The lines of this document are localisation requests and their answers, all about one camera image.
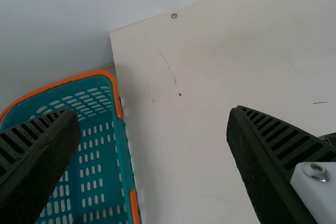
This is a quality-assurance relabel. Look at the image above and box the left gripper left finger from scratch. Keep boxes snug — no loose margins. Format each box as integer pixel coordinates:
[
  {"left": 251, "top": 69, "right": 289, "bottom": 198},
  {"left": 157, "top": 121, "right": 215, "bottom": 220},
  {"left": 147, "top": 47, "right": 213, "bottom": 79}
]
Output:
[{"left": 0, "top": 107, "right": 81, "bottom": 224}]

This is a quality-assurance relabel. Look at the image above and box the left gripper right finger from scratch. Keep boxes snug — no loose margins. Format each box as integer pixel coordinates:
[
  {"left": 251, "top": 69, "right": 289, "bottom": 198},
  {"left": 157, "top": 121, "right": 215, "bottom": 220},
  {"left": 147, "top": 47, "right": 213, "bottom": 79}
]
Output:
[{"left": 226, "top": 105, "right": 336, "bottom": 224}]

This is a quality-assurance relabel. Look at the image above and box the dark grey bag with straps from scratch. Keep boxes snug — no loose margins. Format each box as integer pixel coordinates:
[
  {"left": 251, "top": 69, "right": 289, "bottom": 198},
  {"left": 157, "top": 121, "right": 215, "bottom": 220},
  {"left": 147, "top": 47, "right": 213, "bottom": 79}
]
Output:
[{"left": 317, "top": 134, "right": 336, "bottom": 146}]

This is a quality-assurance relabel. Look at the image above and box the teal shopping basket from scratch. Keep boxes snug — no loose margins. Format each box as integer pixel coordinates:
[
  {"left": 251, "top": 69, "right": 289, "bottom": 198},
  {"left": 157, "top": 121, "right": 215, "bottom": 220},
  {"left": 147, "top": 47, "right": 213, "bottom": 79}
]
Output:
[{"left": 0, "top": 69, "right": 142, "bottom": 224}]

